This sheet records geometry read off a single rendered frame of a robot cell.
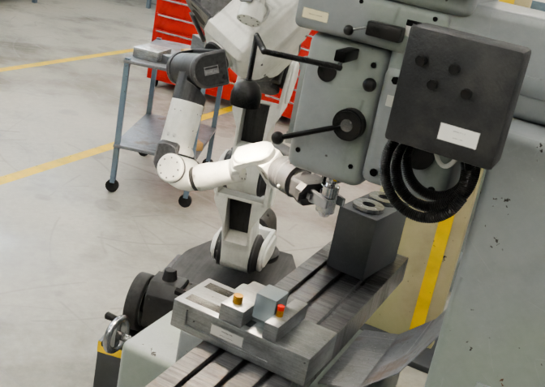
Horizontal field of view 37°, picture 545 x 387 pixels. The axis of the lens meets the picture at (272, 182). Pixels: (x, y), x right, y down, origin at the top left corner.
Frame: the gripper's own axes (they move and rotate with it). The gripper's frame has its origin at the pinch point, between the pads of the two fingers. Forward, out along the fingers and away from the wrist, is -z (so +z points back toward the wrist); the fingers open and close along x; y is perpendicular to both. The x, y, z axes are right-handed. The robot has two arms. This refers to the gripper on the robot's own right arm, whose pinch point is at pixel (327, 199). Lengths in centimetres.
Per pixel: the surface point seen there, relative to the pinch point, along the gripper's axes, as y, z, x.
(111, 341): 62, 46, -25
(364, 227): 15.2, 8.9, 26.7
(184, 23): 65, 475, 277
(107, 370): 95, 74, -8
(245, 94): -21.6, 15.0, -18.6
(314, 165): -10.4, -2.8, -9.6
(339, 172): -10.9, -8.4, -7.1
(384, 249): 23.7, 9.1, 38.1
